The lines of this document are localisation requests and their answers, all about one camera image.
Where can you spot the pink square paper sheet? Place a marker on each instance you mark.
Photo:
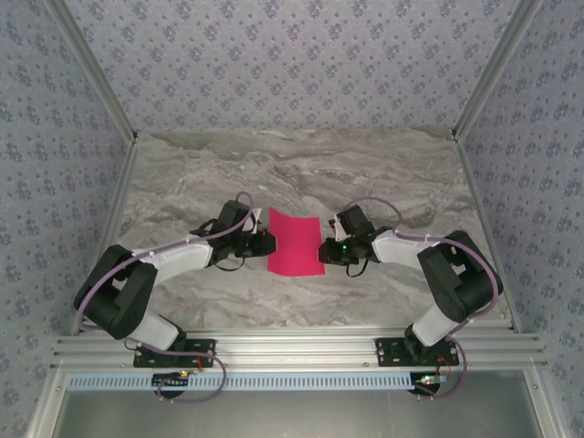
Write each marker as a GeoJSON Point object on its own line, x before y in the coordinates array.
{"type": "Point", "coordinates": [294, 242]}

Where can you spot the aluminium frame post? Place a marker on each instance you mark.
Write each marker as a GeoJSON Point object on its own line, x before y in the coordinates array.
{"type": "Point", "coordinates": [100, 77]}
{"type": "Point", "coordinates": [494, 68]}

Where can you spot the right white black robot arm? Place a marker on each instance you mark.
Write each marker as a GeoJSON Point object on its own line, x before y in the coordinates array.
{"type": "Point", "coordinates": [397, 251]}

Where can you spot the long aluminium mounting beam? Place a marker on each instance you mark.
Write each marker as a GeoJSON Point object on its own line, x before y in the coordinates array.
{"type": "Point", "coordinates": [292, 349]}

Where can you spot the short aluminium frame strut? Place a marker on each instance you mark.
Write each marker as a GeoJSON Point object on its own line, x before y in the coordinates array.
{"type": "Point", "coordinates": [48, 406]}
{"type": "Point", "coordinates": [544, 406]}

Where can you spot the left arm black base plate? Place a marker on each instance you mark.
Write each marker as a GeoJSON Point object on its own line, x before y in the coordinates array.
{"type": "Point", "coordinates": [201, 351]}

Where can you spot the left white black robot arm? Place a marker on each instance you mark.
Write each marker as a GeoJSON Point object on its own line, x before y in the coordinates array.
{"type": "Point", "coordinates": [178, 257]}

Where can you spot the small black circuit board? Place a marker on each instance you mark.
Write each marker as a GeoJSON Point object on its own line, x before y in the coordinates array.
{"type": "Point", "coordinates": [171, 379]}
{"type": "Point", "coordinates": [429, 381]}

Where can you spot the aluminium side rail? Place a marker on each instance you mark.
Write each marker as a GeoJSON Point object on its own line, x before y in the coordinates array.
{"type": "Point", "coordinates": [110, 228]}
{"type": "Point", "coordinates": [484, 228]}

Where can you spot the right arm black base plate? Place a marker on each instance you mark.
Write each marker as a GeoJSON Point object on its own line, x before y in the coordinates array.
{"type": "Point", "coordinates": [388, 351]}

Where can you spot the grey metal sheet panel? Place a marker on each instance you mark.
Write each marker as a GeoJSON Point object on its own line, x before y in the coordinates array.
{"type": "Point", "coordinates": [292, 415]}

